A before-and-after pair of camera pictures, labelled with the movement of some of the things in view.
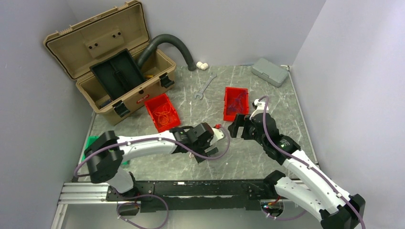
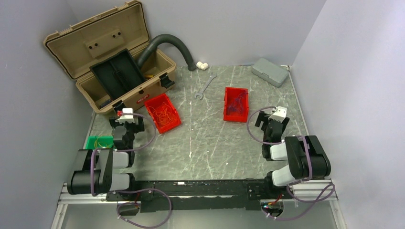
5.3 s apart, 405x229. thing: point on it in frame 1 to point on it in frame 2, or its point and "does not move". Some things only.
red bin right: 236,101 does not move
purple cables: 237,105 does not move
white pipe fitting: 202,66 does not move
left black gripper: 209,152 to 137,127
